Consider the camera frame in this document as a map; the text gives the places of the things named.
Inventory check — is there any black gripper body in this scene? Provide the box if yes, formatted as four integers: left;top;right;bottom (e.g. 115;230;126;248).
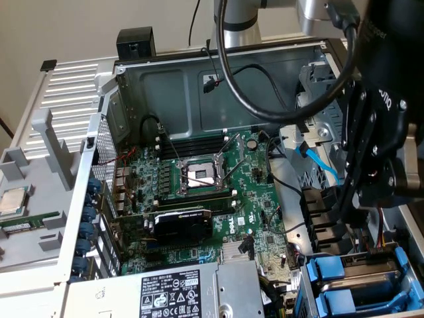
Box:
350;0;424;156

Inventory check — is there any blue data wire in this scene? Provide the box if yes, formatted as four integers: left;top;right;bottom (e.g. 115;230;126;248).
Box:
299;140;345;187

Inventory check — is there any hard disk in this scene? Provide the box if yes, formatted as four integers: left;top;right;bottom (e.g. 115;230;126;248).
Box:
306;246;411;311

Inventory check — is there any grey metal disk bay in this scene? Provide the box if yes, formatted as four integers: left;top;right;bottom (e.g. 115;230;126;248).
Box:
303;241;424;318

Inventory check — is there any blue plastic disk carrier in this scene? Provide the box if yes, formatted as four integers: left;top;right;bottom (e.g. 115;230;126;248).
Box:
314;287;419;317

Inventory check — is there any metal drive cage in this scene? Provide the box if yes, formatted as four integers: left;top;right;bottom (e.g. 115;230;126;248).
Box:
294;61;352;182

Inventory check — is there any black plastic guide block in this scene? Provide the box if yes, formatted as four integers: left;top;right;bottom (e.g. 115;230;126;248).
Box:
299;187;352;256

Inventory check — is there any metal socket cover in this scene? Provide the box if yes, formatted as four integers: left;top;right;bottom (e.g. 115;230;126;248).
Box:
215;132;248;166

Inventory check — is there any green motherboard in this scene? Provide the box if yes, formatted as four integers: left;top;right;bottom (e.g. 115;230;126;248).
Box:
112;129;299;299

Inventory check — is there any CPU socket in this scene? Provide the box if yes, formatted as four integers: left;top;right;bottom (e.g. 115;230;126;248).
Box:
177;155;233;196

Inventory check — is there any black RAM slot bank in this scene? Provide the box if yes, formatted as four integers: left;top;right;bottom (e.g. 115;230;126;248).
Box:
160;134;229;158
154;190;238;215

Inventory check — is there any silver finned heatsink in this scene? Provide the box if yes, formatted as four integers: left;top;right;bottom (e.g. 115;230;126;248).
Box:
221;240;256;264

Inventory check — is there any open grey PC case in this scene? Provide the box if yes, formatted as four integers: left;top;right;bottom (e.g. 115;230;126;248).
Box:
54;34;424;318

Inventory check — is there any black graphics card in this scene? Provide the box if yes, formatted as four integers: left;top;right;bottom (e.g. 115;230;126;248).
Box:
111;207;215;246

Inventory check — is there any black box clamp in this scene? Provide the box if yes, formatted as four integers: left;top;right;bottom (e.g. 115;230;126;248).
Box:
116;26;156;60

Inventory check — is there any grey power supply unit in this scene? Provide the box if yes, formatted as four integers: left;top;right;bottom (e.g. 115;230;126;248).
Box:
64;260;266;318

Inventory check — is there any grey plastic parts rack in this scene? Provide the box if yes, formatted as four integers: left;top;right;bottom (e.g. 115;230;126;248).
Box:
0;108;83;270

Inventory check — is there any green RAM stick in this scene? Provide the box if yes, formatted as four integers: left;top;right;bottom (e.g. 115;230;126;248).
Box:
0;211;66;233

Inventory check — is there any silver CPU chip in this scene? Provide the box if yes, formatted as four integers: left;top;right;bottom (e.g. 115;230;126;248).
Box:
0;187;30;217

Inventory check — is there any thick black camera cable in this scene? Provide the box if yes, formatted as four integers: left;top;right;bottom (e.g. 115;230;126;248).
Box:
215;0;362;126

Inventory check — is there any light grey wire holder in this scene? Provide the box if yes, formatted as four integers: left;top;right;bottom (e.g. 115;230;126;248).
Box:
278;125;321;156

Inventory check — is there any long black wire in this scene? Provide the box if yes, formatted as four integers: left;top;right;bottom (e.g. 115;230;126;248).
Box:
264;131;304;196

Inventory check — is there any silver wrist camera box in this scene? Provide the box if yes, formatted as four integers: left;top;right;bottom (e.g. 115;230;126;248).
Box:
295;0;365;37

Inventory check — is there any thin black red wire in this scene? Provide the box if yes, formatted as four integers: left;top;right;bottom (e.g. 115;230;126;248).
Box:
200;46;221;86

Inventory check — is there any black wire with black plug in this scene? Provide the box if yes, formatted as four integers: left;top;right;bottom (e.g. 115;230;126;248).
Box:
202;64;314;133

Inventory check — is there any thin black wall cable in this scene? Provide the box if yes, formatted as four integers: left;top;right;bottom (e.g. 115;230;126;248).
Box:
188;0;202;46

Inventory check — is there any looped black wire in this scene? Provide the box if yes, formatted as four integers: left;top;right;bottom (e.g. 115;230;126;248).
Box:
140;114;166;140

